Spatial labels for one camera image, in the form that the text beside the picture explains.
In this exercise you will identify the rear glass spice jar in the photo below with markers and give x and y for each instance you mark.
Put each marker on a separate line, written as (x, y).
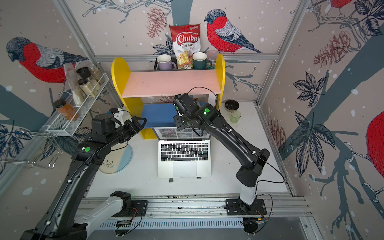
(97, 74)

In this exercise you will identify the pink cup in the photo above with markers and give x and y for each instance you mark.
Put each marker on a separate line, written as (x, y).
(211, 59)

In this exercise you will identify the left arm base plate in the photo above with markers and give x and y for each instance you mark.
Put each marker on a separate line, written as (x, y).
(135, 207)

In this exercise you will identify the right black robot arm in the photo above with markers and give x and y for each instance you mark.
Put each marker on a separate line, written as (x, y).
(210, 120)

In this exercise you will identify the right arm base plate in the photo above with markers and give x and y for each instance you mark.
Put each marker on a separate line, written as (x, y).
(236, 207)

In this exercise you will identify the white wire wall rack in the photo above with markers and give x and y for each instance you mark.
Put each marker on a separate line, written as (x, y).
(62, 127)

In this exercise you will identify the silver laptop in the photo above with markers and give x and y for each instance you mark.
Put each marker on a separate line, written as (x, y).
(183, 153)

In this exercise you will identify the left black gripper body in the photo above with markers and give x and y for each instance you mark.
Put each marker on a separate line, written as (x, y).
(124, 132)

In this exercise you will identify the orange spice jar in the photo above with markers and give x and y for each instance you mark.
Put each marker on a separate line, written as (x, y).
(66, 110)

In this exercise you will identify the dark green mug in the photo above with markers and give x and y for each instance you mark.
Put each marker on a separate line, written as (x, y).
(200, 61)

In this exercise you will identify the aluminium mounting rail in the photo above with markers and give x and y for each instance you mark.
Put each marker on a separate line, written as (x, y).
(213, 206)

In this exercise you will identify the clear plastic bag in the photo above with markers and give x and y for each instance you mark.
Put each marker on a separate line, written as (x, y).
(72, 79)

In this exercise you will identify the cream and blue plate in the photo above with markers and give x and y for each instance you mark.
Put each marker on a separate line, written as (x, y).
(117, 159)

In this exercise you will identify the red Chuba chips bag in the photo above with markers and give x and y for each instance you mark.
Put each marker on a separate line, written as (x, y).
(186, 41)

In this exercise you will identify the green drinking glass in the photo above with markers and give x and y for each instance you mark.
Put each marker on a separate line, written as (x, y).
(235, 116)

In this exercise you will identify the yellow pink blue shelf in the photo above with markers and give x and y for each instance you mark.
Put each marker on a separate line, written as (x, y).
(132, 87)

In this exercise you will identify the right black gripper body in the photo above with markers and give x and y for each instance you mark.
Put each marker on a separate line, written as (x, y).
(181, 122)

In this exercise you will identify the lilac mug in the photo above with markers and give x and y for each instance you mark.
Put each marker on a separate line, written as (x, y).
(165, 63)

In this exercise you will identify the tall black lid spice jar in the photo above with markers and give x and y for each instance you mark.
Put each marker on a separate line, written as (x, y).
(85, 73)

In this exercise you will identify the black bowl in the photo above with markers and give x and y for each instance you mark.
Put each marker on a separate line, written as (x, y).
(232, 105)

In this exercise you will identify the chrome wire hanger rack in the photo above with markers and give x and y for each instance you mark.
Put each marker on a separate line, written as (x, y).
(29, 149)

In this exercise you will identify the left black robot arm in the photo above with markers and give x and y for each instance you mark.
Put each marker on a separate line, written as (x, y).
(60, 222)

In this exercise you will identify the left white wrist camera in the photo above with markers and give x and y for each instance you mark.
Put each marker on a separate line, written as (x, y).
(118, 115)

